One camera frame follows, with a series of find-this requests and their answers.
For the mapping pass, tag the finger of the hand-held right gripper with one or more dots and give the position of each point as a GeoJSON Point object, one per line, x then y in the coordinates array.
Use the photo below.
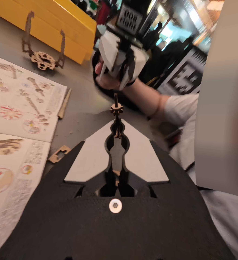
{"type": "Point", "coordinates": [140, 61]}
{"type": "Point", "coordinates": [108, 52]}

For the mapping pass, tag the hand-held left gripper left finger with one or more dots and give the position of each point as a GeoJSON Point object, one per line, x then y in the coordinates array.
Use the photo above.
{"type": "Point", "coordinates": [88, 160]}

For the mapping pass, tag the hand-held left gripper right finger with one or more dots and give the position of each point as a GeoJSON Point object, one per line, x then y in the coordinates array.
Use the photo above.
{"type": "Point", "coordinates": [145, 160]}

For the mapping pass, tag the wooden axle with gears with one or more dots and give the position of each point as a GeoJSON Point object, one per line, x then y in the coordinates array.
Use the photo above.
{"type": "Point", "coordinates": [116, 108]}

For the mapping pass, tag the person's right hand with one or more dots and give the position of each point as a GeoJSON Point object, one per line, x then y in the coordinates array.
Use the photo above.
{"type": "Point", "coordinates": [108, 82]}

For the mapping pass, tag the small wooden offcut piece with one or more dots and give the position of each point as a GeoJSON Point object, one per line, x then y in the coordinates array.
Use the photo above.
{"type": "Point", "coordinates": [54, 157]}

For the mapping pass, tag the black white pattern poster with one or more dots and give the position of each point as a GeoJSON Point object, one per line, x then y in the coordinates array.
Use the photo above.
{"type": "Point", "coordinates": [181, 79]}

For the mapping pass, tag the thin wooden stick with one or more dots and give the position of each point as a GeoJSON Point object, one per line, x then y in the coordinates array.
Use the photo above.
{"type": "Point", "coordinates": [64, 103]}

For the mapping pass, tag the yellow box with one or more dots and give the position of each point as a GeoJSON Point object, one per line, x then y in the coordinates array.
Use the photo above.
{"type": "Point", "coordinates": [50, 24]}

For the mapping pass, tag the wooden disc assembly with arms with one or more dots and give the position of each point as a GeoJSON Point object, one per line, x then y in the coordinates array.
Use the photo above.
{"type": "Point", "coordinates": [42, 60]}

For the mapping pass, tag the illustrated instruction booklet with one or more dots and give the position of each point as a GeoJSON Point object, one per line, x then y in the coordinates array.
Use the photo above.
{"type": "Point", "coordinates": [19, 97]}

